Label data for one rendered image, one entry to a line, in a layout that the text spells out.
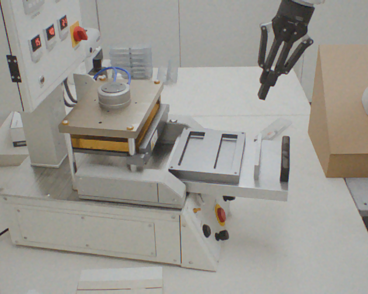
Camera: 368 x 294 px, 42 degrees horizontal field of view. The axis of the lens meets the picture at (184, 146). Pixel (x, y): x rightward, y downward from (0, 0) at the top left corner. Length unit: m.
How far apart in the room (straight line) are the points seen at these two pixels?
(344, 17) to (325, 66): 1.75
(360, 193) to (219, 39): 2.39
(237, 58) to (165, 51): 0.55
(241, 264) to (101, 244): 0.35
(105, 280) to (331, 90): 0.92
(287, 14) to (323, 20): 2.24
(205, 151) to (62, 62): 0.41
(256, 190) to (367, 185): 0.53
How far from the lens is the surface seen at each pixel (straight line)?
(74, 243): 1.27
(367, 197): 1.52
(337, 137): 1.54
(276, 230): 1.34
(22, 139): 1.69
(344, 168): 1.56
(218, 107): 1.95
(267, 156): 1.23
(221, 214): 1.29
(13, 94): 1.09
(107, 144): 1.13
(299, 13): 1.10
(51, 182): 1.25
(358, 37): 3.43
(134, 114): 1.12
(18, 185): 1.26
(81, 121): 1.12
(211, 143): 1.22
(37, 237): 1.30
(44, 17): 1.13
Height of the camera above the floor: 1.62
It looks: 31 degrees down
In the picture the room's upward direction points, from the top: 1 degrees counter-clockwise
